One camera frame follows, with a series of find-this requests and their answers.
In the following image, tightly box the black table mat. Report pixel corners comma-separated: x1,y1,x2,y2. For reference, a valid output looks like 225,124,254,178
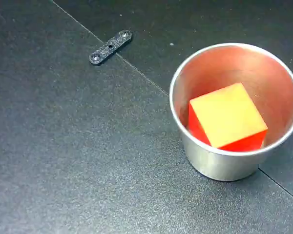
0,0,293,234

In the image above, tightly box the black screwed joining plate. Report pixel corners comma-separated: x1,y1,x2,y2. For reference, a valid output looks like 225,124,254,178
88,29,133,67

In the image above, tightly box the red cube block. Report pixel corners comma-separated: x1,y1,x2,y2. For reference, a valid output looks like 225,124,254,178
188,82,269,152

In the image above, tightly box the stainless steel cup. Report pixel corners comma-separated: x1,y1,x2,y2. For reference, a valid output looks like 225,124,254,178
169,42,293,181

